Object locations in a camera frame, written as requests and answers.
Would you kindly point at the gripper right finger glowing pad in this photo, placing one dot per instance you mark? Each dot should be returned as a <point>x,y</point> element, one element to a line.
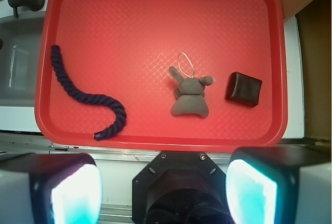
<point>281,184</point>

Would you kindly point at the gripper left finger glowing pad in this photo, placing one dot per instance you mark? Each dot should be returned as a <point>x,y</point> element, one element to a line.
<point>50,188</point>

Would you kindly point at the dark brown rectangular block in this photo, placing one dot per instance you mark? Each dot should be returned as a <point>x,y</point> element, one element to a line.
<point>243,89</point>

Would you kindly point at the grey plush bunny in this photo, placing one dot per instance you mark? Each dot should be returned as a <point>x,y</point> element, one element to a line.
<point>190,95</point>

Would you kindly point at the grey sink basin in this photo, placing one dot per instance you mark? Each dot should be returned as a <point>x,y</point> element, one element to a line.
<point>20,47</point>

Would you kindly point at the red plastic tray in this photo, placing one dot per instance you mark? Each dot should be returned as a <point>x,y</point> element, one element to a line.
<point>103,74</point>

